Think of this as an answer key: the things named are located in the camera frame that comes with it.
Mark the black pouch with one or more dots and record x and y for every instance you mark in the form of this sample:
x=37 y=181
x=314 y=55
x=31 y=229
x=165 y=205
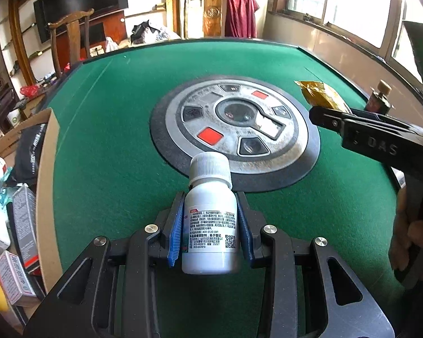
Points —
x=30 y=151

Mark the round grey control panel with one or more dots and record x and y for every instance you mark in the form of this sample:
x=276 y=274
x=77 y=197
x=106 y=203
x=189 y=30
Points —
x=296 y=148

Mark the small white box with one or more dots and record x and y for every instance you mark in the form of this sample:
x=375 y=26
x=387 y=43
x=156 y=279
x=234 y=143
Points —
x=16 y=278

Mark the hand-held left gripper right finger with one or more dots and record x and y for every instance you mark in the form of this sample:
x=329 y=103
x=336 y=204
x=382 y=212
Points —
x=246 y=230

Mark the black bag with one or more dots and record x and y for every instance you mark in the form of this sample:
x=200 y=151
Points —
x=140 y=31

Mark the person's right hand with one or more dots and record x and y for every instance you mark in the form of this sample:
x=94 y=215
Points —
x=400 y=253

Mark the carved wooden chair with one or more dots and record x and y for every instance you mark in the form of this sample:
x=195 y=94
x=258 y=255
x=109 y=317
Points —
x=204 y=10

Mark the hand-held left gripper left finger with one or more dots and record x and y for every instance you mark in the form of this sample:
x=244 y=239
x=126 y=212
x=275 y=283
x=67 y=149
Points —
x=174 y=234

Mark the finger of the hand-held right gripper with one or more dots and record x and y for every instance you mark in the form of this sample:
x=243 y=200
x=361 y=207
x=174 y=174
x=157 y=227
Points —
x=326 y=119

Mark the window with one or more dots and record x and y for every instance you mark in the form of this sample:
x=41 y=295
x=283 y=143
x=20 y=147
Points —
x=352 y=3

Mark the white wall shelf unit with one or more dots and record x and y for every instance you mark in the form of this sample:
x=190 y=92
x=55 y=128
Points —
x=19 y=35

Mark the gold foil packet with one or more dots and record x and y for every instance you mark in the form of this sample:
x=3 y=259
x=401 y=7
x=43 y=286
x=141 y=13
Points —
x=322 y=95

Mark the red plastic bag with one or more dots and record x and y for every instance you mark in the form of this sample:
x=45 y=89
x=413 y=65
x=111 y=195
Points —
x=29 y=91

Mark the cardboard box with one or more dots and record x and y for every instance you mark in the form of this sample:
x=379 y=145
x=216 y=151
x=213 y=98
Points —
x=47 y=190

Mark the black television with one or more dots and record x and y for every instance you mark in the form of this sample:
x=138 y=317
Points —
x=81 y=0

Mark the dark red small bottle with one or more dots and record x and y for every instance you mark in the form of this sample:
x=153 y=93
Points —
x=378 y=100

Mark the grey box with red end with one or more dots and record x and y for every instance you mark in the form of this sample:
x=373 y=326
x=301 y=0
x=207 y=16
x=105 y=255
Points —
x=24 y=225

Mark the large white plastic bottle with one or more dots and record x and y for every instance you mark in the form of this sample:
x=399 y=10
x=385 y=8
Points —
x=209 y=225

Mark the dark red cloth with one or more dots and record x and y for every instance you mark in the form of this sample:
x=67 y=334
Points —
x=241 y=12

